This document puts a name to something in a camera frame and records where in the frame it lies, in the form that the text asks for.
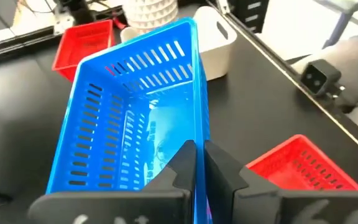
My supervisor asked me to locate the red slotted plastic basket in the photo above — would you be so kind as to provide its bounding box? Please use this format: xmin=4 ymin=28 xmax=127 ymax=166
xmin=246 ymin=134 xmax=358 ymax=192
xmin=51 ymin=19 xmax=116 ymax=82

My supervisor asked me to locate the black table-level camera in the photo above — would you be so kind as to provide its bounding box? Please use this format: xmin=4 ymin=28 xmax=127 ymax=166
xmin=299 ymin=58 xmax=346 ymax=100

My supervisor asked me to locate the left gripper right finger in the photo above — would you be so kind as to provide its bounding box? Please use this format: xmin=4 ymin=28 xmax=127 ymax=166
xmin=204 ymin=139 xmax=358 ymax=224

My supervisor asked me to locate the blue slotted plastic basket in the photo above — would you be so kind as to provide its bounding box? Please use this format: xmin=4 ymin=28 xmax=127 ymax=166
xmin=45 ymin=17 xmax=211 ymax=224

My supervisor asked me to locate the black table mat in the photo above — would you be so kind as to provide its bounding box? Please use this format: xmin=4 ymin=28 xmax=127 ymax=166
xmin=0 ymin=4 xmax=358 ymax=224

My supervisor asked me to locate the succulent in white pot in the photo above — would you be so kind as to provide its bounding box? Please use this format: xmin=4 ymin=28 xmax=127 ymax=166
xmin=122 ymin=0 xmax=180 ymax=35

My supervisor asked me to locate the person's leg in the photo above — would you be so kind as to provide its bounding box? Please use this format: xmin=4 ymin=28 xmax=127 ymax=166
xmin=290 ymin=24 xmax=358 ymax=142

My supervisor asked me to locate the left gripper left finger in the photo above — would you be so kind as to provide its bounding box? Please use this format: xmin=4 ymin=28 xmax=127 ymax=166
xmin=28 ymin=139 xmax=197 ymax=224

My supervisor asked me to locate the white plastic basket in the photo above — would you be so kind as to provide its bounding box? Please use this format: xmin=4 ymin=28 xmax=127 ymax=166
xmin=119 ymin=5 xmax=238 ymax=82

